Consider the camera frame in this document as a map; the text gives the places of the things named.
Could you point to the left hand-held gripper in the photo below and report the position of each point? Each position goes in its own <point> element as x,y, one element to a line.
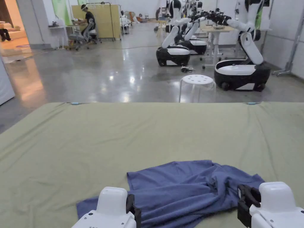
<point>111,201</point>

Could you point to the white and black wheeled robot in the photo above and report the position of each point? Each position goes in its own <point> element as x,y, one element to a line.
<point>173,53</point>
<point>198,45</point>
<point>239,73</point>

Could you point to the dark blue shirt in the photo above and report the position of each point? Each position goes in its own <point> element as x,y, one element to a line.
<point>180,187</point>

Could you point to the white desk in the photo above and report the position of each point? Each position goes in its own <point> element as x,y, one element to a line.
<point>60,28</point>

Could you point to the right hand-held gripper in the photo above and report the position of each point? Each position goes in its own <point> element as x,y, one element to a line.
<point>275,201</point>

